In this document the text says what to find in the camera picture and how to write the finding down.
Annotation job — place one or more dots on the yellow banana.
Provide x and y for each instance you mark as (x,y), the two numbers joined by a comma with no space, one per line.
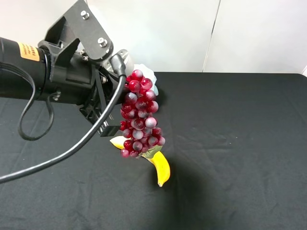
(154,156)

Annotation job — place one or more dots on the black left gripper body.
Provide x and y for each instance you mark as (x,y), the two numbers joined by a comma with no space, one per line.
(79,79)

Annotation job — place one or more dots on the light blue bath pouf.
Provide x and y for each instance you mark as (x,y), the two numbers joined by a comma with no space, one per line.
(148,73)

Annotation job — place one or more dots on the red grape bunch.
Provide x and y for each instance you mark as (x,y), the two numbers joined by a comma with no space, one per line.
(139,127)

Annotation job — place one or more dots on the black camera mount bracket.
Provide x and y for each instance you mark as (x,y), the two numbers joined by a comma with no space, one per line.
(78,22)

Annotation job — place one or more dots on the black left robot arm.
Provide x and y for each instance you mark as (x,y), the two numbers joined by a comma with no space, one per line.
(23,74)

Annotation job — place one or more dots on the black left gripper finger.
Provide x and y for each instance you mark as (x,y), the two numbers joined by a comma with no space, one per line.
(109,127)

